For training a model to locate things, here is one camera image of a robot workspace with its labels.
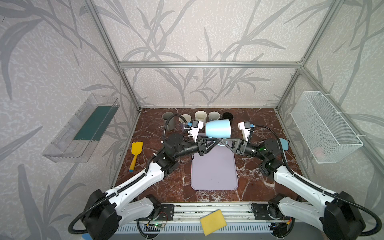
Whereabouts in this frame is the light blue mug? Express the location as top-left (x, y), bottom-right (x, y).
top-left (205, 120), bottom-right (232, 139)

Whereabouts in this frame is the white faceted mug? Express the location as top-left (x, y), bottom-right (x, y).
top-left (195, 111), bottom-right (208, 124)

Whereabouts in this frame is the blue dotted square mug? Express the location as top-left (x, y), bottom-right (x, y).
top-left (208, 111), bottom-right (221, 121)

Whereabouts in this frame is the black mug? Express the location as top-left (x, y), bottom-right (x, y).
top-left (222, 112), bottom-right (234, 123)

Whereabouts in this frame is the lavender mug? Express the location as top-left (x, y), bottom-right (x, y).
top-left (179, 114), bottom-right (192, 125)

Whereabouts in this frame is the grey mug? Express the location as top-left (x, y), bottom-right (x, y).
top-left (162, 112), bottom-right (176, 131)

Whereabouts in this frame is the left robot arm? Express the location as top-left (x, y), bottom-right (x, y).
top-left (68, 120), bottom-right (231, 240)

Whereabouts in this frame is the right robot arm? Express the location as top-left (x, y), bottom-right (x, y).
top-left (218, 123), bottom-right (383, 240)

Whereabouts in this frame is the lavender plastic tray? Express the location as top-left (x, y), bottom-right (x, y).
top-left (191, 145), bottom-right (239, 191)

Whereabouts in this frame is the light blue spatula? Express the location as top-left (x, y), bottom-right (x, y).
top-left (280, 138), bottom-right (289, 151)

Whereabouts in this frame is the yellow spatula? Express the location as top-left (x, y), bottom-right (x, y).
top-left (129, 142), bottom-right (144, 173)

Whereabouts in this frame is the yellow sponge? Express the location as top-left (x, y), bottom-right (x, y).
top-left (200, 210), bottom-right (227, 236)

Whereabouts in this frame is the green circuit board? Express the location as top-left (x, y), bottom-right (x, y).
top-left (145, 223), bottom-right (167, 232)

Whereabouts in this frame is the clear plastic shelf bin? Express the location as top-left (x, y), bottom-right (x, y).
top-left (42, 94), bottom-right (120, 163)

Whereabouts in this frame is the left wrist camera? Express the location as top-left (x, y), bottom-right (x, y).
top-left (187, 120), bottom-right (204, 143)

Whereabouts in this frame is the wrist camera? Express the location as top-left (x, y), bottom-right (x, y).
top-left (238, 122), bottom-right (255, 142)
top-left (187, 120), bottom-right (204, 143)

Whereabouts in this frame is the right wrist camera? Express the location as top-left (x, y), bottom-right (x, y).
top-left (238, 122), bottom-right (255, 142)

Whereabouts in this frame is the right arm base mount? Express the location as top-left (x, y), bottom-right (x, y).
top-left (251, 203), bottom-right (292, 222)

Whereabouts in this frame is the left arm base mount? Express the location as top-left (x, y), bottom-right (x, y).
top-left (149, 204), bottom-right (175, 221)

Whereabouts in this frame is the aluminium frame rail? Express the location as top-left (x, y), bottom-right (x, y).
top-left (119, 61), bottom-right (301, 69)

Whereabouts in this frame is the white wire basket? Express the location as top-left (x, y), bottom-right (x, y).
top-left (291, 91), bottom-right (364, 164)

